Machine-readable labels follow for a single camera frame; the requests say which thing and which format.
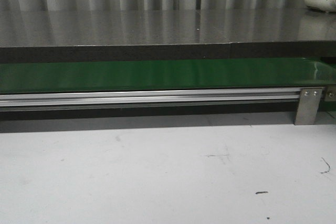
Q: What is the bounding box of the green conveyor belt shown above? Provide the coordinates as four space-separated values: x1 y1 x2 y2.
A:
1 58 335 94

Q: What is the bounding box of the conveyor end roller plate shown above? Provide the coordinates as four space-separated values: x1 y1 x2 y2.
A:
324 85 336 102

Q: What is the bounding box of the dark grey stone counter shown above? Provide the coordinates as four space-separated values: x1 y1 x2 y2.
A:
1 8 335 63

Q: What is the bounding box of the steel conveyor support bracket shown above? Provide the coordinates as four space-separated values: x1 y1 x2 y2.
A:
294 88 323 125

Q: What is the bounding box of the aluminium conveyor side rail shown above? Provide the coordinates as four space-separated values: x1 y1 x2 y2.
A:
1 87 301 108

